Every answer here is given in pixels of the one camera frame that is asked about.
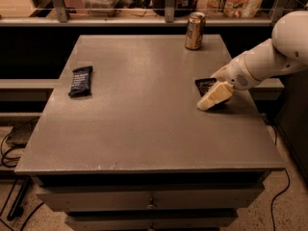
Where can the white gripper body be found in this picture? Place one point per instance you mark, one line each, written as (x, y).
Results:
(237, 74)

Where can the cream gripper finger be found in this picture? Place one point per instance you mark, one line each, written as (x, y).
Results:
(220, 74)
(217, 93)

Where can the black chocolate rxbar wrapper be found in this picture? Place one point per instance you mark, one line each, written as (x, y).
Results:
(203, 85)

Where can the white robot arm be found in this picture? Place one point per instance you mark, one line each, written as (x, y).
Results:
(284, 53)

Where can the dark blue blueberry rxbar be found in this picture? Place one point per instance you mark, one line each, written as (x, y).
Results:
(81, 81)

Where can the gold drink can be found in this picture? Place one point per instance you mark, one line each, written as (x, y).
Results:
(195, 30)

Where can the clear plastic container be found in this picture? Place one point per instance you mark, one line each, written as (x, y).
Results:
(103, 8)

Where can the grey upper drawer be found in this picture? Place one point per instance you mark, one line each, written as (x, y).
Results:
(96, 199)

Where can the grey drawer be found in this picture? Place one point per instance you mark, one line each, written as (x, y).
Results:
(96, 199)
(151, 222)

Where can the grey lower drawer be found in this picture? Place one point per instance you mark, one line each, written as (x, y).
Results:
(151, 222)

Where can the dark power adapter box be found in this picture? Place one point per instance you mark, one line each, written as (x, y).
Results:
(20, 135)

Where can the metal railing shelf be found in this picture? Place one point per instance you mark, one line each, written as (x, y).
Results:
(72, 13)

